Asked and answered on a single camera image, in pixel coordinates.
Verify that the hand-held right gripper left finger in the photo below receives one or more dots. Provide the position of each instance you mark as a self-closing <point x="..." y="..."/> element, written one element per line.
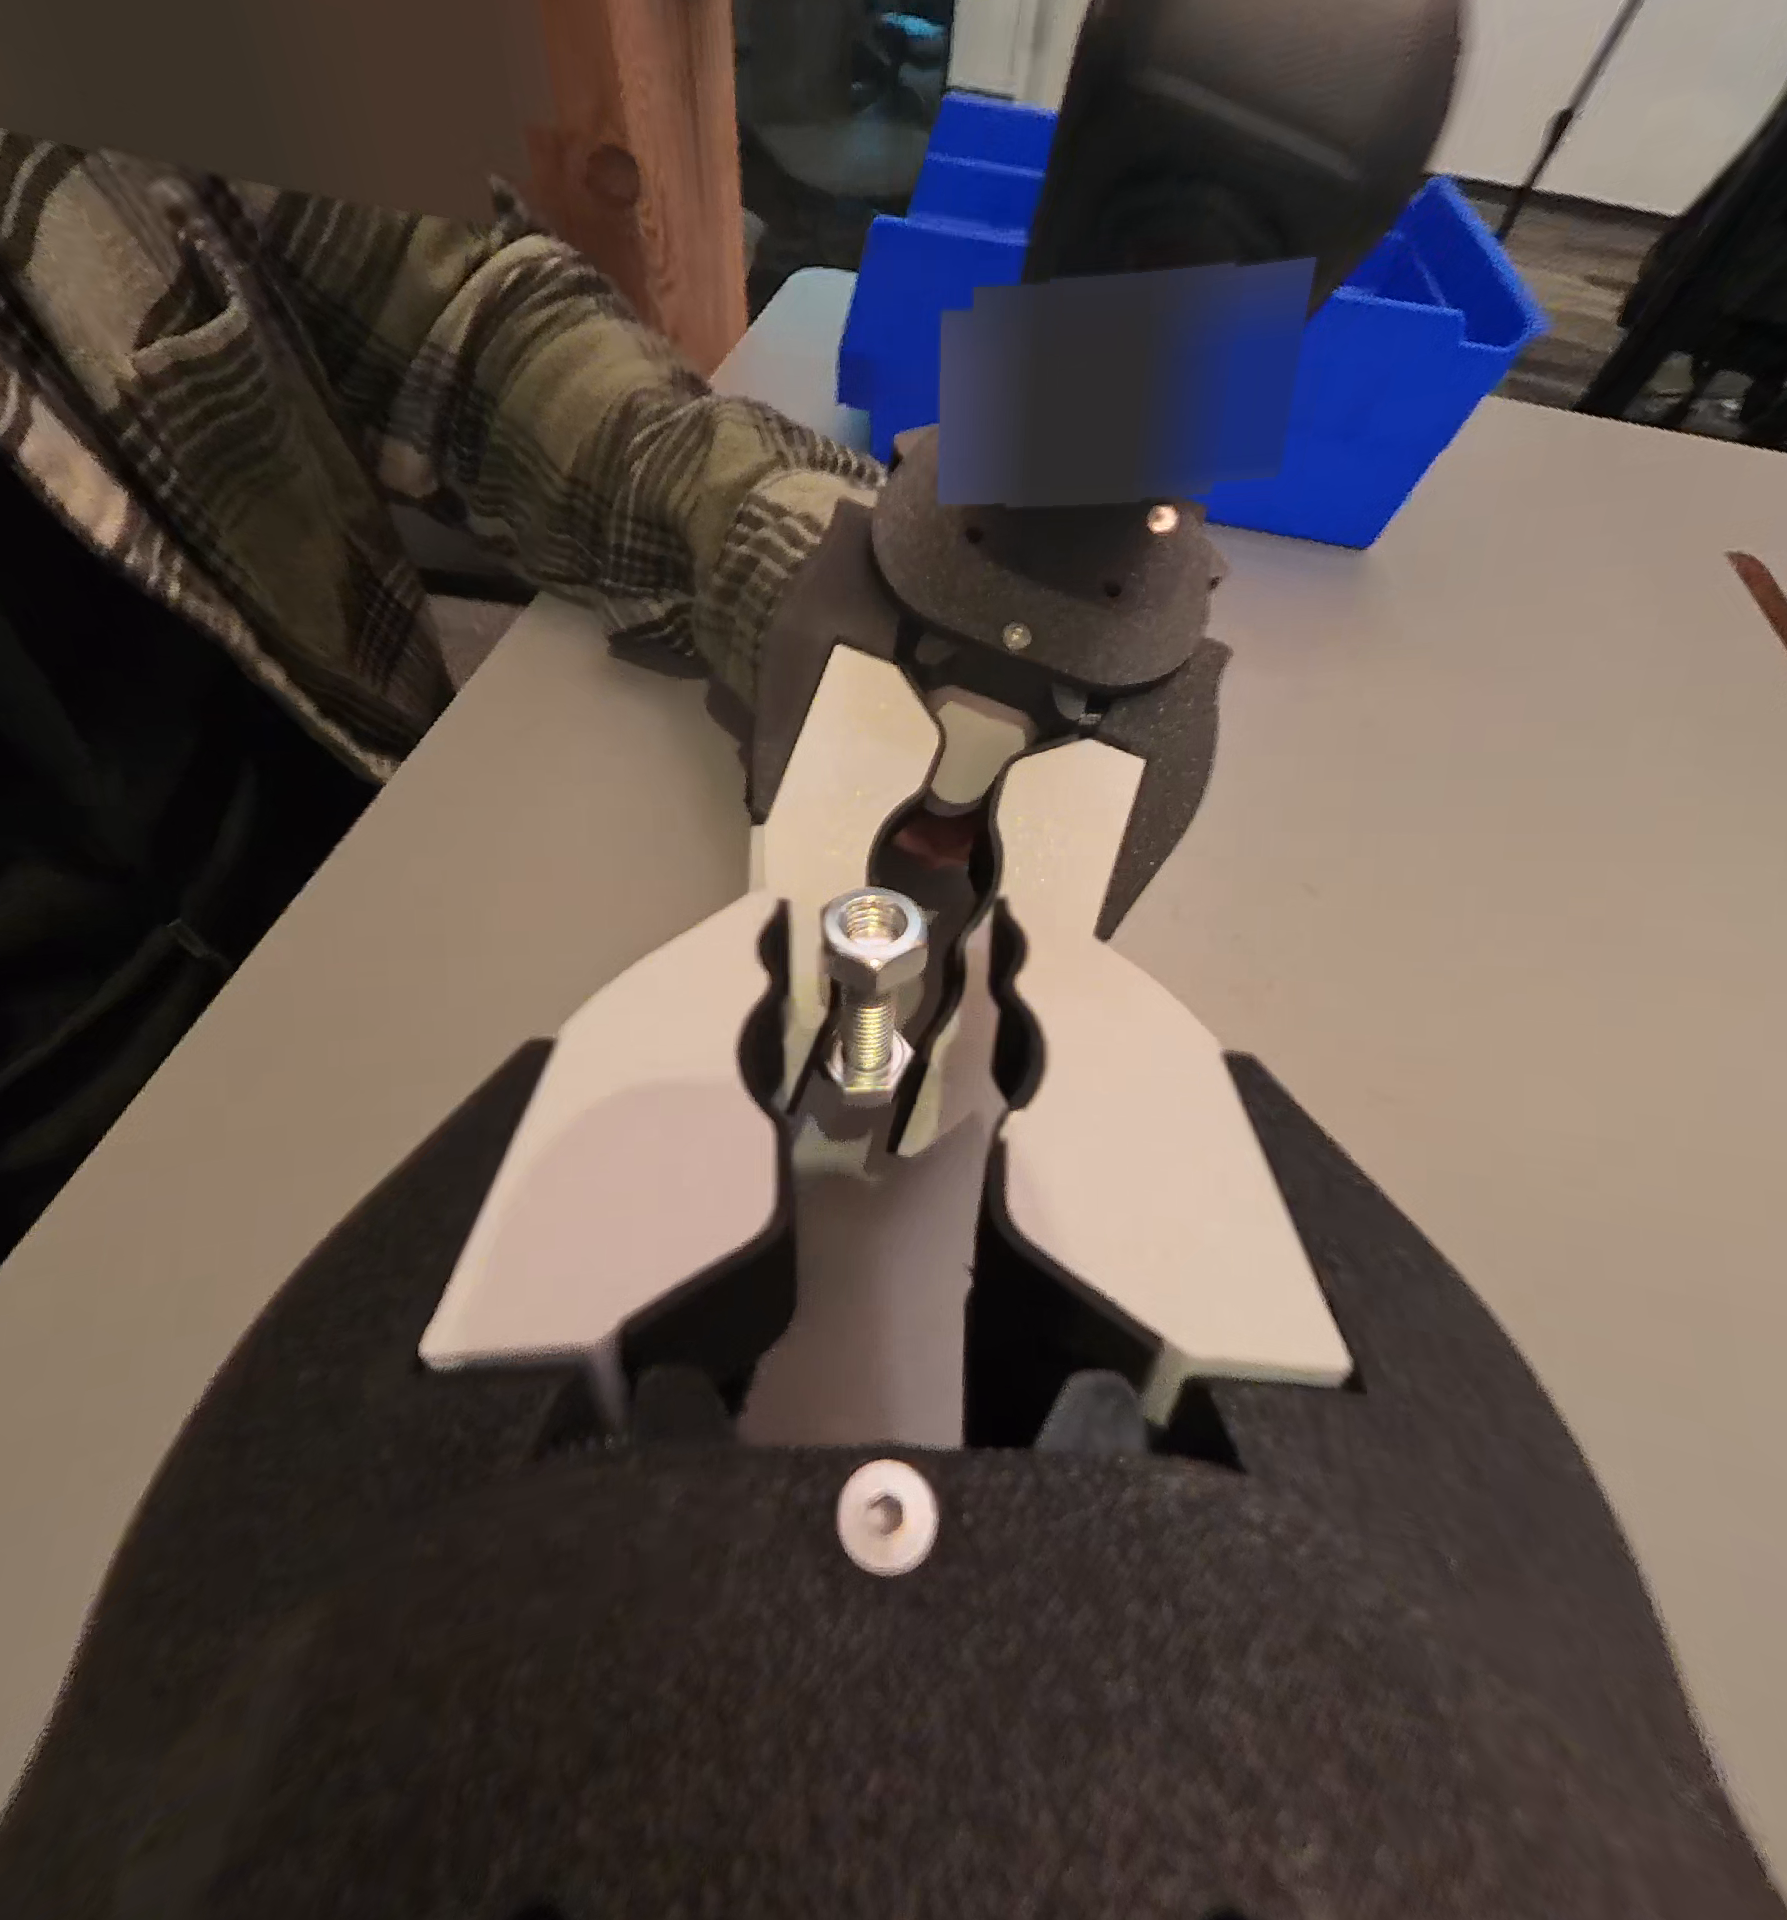
<point x="639" y="1184"/>

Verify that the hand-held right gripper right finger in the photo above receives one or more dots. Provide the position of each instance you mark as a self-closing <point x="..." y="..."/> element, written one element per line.
<point x="1179" y="1201"/>

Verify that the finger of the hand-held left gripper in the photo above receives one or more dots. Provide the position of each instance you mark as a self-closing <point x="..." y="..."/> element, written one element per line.
<point x="1075" y="833"/>
<point x="818" y="780"/>

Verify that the steel hex bolt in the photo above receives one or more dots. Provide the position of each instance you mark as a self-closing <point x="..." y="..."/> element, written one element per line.
<point x="874" y="953"/>

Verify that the steel hex nut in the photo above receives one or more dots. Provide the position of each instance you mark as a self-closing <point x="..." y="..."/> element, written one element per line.
<point x="870" y="1077"/>

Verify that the person's left forearm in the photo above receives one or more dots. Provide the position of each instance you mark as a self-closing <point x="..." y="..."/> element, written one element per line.
<point x="609" y="435"/>

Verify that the blue plastic bin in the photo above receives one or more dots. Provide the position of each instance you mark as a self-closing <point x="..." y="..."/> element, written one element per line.
<point x="1403" y="406"/>

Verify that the wooden pillar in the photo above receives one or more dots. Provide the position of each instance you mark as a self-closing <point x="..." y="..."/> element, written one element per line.
<point x="639" y="150"/>

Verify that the person's plaid shirt torso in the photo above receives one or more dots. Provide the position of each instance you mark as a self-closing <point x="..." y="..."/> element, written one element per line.
<point x="83" y="375"/>

